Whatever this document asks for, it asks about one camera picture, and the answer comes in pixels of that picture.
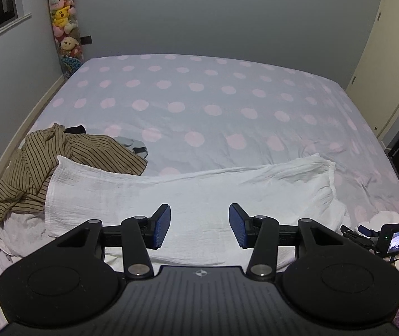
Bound bed with pink dotted sheet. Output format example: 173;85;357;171
0;54;399;336

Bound white muslin cloth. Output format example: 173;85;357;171
44;153;352;267

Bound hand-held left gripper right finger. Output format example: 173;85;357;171
229;202;344;283

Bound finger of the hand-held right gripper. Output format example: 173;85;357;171
340;225;373;243

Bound pale grey garment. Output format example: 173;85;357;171
0;213;52;267

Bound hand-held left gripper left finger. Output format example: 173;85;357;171
55;203;172;281

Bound black garment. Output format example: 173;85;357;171
63;124;87;136

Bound small white cloth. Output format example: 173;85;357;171
358;211;399;236

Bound cream door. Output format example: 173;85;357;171
346;0;399;141

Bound brown striped shirt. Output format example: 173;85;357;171
0;123;148;227

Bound hanging pile of plush toys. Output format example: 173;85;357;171
45;0;85;78

